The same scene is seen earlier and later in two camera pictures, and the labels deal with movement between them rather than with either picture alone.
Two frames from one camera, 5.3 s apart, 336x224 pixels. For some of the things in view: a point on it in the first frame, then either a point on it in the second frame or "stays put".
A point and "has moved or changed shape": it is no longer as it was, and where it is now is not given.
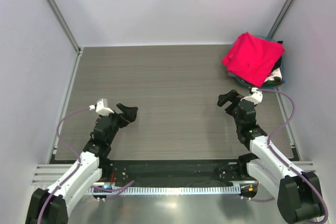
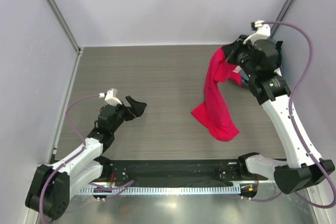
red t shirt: [252, 59] has moved or changed shape
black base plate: [178, 172] stays put
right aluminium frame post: [289, 4] stays put
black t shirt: [279, 63] stays put
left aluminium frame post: [58, 11] stays put
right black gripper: [232, 96] -> [231, 50]
